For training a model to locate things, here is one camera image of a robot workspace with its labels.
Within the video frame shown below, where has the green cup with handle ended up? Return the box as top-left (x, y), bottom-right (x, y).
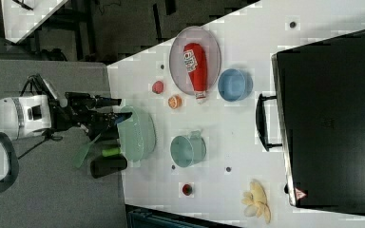
top-left (170, 130), bottom-right (206, 168)

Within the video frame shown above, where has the blue bowl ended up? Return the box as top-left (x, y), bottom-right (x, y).
top-left (218, 68), bottom-right (254, 102)

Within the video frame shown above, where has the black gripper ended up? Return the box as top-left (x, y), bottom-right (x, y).
top-left (48, 92), bottom-right (132, 133)

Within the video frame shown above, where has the black cylindrical pot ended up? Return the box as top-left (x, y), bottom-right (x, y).
top-left (90, 155), bottom-right (127, 179)

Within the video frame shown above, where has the black toaster oven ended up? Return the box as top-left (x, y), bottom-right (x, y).
top-left (271, 29), bottom-right (365, 216)

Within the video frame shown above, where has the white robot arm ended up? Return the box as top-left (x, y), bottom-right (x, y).
top-left (0, 92), bottom-right (132, 141)

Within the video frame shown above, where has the pink strawberry toy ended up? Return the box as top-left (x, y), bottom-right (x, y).
top-left (152, 81), bottom-right (164, 94)

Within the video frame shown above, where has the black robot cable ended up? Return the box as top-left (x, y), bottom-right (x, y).
top-left (18, 74), bottom-right (65, 160)

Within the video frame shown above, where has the green perforated colander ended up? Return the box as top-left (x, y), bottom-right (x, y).
top-left (117, 105), bottom-right (156, 162)

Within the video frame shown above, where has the peeled banana toy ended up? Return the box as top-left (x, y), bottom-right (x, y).
top-left (241, 180), bottom-right (271, 224)

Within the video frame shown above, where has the red ketchup bottle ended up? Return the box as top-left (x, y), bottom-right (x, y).
top-left (183, 43), bottom-right (208, 104)

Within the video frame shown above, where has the small red berry toy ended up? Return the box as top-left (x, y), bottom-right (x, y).
top-left (182, 184), bottom-right (193, 196)

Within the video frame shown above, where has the grey oval plate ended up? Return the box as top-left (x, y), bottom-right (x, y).
top-left (169, 27), bottom-right (221, 95)

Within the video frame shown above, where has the green slotted spatula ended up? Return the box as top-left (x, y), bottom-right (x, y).
top-left (72, 135), bottom-right (101, 168)

